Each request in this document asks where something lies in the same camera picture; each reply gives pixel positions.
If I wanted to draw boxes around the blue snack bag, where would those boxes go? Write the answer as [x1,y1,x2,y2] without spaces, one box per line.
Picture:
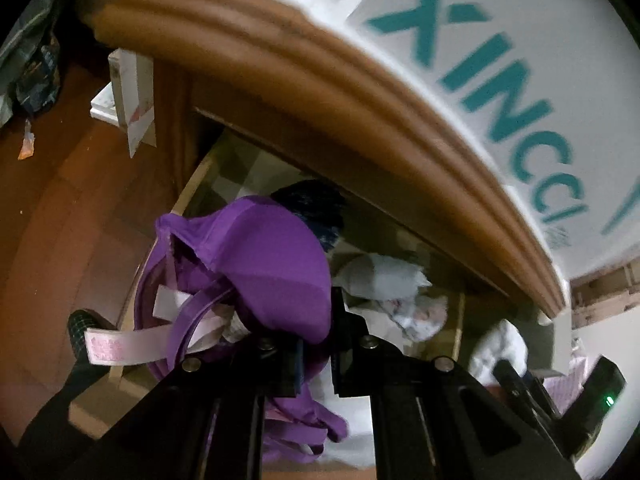
[15,35,63,111]

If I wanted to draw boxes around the person's dark trouser leg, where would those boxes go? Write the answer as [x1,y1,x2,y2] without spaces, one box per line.
[20,355,151,461]

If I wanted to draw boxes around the purple bra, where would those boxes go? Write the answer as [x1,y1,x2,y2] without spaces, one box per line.
[84,195,349,463]

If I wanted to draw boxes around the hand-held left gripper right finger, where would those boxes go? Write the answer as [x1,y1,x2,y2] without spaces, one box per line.
[330,290,586,480]

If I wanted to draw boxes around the white crumpled cloth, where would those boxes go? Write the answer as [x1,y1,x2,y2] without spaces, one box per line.
[470,320,532,391]

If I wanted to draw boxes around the pale blue underwear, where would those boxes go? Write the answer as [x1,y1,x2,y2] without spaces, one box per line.
[335,254,432,302]

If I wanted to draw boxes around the wooden drawer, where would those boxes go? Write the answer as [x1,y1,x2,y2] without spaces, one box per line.
[67,127,481,480]

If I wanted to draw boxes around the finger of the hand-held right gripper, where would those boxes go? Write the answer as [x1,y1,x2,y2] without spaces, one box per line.
[492,360,561,421]

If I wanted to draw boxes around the pink checked cloth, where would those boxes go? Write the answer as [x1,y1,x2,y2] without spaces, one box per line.
[544,355,587,411]

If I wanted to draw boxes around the wooden nightstand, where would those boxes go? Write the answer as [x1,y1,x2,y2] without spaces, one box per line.
[80,0,573,321]

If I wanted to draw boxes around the dark blue speckled underwear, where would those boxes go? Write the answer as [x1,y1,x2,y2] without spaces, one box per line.
[272,180,348,253]

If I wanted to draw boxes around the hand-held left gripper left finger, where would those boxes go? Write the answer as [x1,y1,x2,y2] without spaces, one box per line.
[75,335,307,480]

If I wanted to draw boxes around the small orange wrapper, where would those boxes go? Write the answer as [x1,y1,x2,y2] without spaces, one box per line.
[17,120,37,161]

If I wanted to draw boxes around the beige floral bed sheet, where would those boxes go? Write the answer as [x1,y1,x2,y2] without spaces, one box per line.
[570,260,640,331]

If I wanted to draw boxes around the plaid slipper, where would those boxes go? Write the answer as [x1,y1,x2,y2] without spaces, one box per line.
[67,310,119,362]

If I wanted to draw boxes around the white shoe box teal print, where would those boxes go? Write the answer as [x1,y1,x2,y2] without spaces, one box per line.
[345,0,640,278]

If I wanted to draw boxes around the white flat book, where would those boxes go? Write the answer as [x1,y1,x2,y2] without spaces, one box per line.
[90,82,121,122]

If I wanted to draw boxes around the cardboard box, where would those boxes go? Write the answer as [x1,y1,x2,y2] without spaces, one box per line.
[107,50,132,126]

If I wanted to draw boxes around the white hexagon-patterned underwear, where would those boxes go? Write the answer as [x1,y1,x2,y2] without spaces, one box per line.
[385,292,448,343]

